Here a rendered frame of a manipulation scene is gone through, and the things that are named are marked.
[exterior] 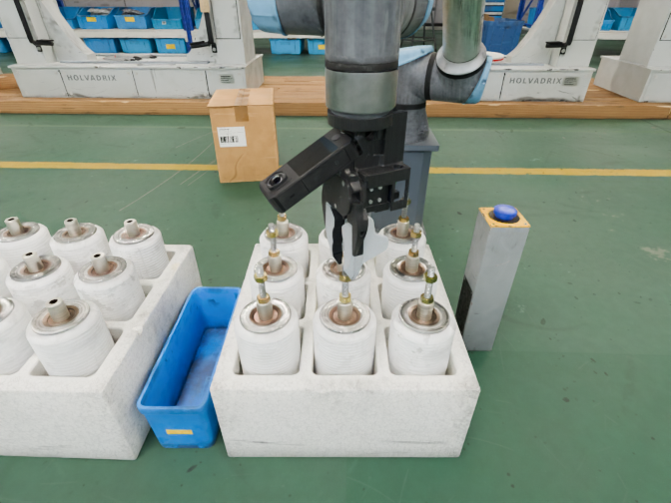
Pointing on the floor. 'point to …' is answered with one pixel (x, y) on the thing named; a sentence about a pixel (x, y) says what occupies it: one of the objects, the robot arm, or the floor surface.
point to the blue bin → (190, 371)
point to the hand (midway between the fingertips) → (340, 264)
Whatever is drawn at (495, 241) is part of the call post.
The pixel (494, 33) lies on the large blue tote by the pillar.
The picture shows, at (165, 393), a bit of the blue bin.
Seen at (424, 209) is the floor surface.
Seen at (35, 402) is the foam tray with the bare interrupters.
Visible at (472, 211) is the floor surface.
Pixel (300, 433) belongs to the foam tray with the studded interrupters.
